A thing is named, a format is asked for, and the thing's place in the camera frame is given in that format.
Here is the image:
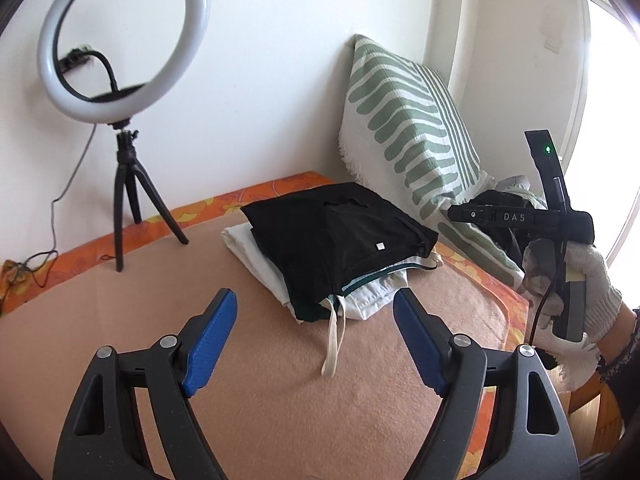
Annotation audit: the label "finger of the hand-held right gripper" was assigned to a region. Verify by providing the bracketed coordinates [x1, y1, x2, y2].
[446, 203, 489, 226]

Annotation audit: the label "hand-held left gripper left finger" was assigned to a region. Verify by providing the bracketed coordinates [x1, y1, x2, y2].
[52, 287, 237, 480]

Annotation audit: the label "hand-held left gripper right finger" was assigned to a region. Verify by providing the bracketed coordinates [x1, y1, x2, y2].
[394, 287, 581, 480]

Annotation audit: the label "black knit garment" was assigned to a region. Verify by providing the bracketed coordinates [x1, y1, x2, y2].
[241, 182, 440, 324]

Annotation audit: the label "person's right hand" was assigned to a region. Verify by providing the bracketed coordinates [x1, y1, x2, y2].
[516, 236, 624, 392]

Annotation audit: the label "black padded jacket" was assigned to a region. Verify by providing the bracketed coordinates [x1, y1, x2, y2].
[477, 175, 549, 261]

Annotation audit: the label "white folded garment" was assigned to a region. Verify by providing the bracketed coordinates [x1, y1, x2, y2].
[222, 224, 297, 312]

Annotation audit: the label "beige blanket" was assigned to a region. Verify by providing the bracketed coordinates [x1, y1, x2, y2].
[0, 210, 532, 480]

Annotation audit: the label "window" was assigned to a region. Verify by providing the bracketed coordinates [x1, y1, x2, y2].
[565, 0, 640, 281]

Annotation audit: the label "green patterned white pillow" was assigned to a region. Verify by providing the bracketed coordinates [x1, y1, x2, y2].
[339, 34, 527, 289]

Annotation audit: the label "orange floral bed sheet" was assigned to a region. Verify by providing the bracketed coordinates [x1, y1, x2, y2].
[0, 170, 626, 480]

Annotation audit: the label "black mini tripod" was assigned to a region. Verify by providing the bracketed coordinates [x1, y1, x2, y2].
[113, 120, 191, 274]

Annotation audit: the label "white teal-trimmed drawstring shorts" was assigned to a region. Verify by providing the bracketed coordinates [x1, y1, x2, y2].
[320, 254, 444, 377]

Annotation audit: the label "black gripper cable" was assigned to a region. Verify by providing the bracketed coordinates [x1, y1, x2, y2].
[529, 240, 568, 348]

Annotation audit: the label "wooden bed frame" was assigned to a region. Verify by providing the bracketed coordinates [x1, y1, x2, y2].
[569, 374, 627, 442]

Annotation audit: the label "thin ring light cable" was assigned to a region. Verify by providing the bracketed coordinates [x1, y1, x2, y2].
[0, 124, 99, 307]

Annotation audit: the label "white ring light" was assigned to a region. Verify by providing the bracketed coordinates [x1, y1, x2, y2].
[37, 0, 212, 127]

